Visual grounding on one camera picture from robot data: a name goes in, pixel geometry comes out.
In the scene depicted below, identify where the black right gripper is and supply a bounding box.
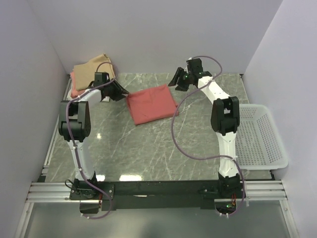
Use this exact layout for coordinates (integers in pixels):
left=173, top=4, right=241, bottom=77
left=167, top=67, right=192, bottom=92

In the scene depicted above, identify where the red t-shirt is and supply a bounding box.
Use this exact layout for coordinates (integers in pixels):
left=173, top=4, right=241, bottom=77
left=126, top=84, right=179, bottom=125

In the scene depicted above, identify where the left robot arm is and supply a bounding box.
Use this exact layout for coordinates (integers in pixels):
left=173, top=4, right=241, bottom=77
left=58, top=72, right=129, bottom=200

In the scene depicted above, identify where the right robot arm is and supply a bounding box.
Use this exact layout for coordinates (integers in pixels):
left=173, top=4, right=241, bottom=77
left=169, top=56, right=243, bottom=198

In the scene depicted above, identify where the folded tan t-shirt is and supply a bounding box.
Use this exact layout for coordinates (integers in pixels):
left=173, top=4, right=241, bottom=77
left=73, top=54, right=114, bottom=86

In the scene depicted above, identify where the folded pink t-shirt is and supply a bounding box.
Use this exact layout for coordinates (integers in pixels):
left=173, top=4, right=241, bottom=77
left=70, top=71, right=89, bottom=98

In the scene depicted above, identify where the black base beam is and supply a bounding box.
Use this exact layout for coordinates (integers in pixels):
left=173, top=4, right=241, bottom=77
left=69, top=179, right=246, bottom=214

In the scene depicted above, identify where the white plastic basket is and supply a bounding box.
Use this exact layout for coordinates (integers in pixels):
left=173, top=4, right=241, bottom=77
left=236, top=104, right=288, bottom=170

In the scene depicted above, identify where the aluminium frame rail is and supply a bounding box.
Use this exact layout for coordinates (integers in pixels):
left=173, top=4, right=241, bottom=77
left=26, top=180, right=288, bottom=203

